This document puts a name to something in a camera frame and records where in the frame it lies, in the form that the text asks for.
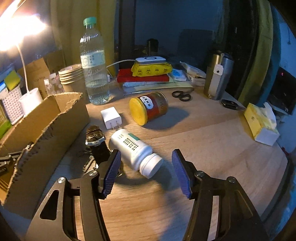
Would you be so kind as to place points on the steel thermos cup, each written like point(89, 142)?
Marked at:
point(218, 74)

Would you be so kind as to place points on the white round-logo device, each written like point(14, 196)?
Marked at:
point(150, 60)

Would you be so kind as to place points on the yellow lid brown jar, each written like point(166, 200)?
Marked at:
point(148, 107)

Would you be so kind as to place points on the clear glass jar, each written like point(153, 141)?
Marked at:
point(53, 85)

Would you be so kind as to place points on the yellow tissue box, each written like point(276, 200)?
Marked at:
point(262, 123)

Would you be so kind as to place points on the olive green curtain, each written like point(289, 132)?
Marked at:
point(262, 74)

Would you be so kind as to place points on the clear plastic water bottle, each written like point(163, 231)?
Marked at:
point(92, 56)

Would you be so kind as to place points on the stack of paper cups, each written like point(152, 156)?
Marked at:
point(72, 79)

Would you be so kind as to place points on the white desk lamp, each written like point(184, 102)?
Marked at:
point(14, 29)

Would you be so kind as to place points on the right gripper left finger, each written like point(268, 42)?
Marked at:
point(56, 216)

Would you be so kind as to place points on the yellow wipes pack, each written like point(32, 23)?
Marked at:
point(151, 69)

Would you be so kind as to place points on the red book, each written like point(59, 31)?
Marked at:
point(125, 75)

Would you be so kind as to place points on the black monitor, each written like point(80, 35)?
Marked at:
point(282, 94)

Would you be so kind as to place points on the yellow green sponge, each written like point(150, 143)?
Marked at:
point(12, 80)

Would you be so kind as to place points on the black handled scissors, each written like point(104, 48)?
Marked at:
point(183, 96)

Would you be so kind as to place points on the white usb charger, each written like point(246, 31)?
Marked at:
point(111, 118)

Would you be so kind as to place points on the black car key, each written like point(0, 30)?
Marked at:
point(231, 105)

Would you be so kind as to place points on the brown lamp carton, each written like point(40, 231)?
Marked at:
point(36, 72)

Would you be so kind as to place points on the white woven basket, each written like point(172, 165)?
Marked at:
point(12, 106)

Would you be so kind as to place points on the black wrist watch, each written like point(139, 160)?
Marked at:
point(95, 140)

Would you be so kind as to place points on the white pill bottle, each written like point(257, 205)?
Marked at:
point(138, 155)

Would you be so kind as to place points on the brown cardboard box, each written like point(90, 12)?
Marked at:
point(51, 127)

